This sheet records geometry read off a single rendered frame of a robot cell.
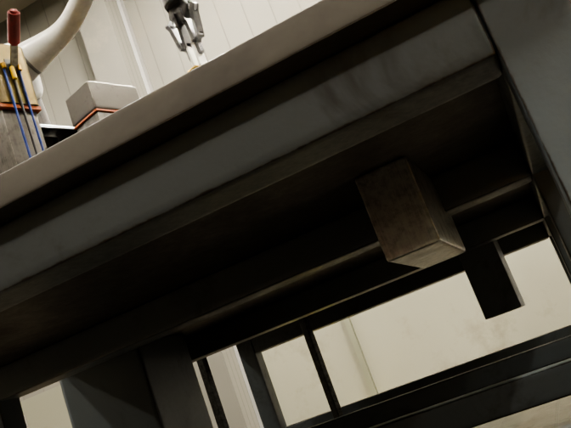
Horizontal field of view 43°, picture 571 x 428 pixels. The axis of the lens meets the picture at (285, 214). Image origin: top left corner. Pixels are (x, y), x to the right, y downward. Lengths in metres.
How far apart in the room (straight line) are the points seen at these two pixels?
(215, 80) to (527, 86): 0.31
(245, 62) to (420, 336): 4.66
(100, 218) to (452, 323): 4.56
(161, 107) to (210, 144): 0.07
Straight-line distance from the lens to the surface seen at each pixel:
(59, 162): 0.87
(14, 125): 1.30
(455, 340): 5.32
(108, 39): 6.42
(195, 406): 2.43
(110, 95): 1.49
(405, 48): 0.77
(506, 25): 0.76
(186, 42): 2.11
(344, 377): 5.51
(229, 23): 6.23
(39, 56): 2.22
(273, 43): 0.77
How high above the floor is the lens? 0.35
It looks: 13 degrees up
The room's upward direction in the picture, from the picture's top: 20 degrees counter-clockwise
